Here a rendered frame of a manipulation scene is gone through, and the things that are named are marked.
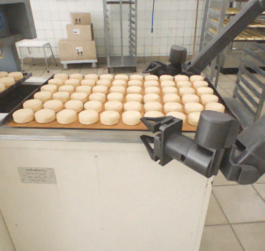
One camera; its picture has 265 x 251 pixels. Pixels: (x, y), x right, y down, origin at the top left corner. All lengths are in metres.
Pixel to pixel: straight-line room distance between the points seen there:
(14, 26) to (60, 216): 0.77
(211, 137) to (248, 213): 1.28
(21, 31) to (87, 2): 3.48
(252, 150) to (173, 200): 0.37
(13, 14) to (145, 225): 0.95
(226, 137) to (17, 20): 0.94
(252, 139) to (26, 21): 0.94
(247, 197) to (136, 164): 1.22
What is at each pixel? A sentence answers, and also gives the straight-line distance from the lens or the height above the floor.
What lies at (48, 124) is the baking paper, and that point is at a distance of 0.63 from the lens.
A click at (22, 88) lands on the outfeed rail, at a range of 1.01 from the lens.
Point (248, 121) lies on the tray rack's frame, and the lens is 2.39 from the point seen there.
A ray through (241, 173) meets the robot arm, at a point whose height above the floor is 0.91.
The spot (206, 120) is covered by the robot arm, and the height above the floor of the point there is 1.00.
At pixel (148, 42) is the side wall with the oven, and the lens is 4.69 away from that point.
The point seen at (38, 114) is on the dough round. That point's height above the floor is 0.92.
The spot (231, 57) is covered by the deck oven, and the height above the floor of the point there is 0.28.
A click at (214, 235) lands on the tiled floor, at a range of 1.53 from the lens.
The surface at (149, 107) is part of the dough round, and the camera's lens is 0.64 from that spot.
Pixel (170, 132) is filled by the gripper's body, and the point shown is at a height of 0.93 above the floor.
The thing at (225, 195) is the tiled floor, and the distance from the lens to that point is 1.76.
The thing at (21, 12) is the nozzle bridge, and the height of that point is 1.12.
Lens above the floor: 1.20
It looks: 29 degrees down
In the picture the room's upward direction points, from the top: straight up
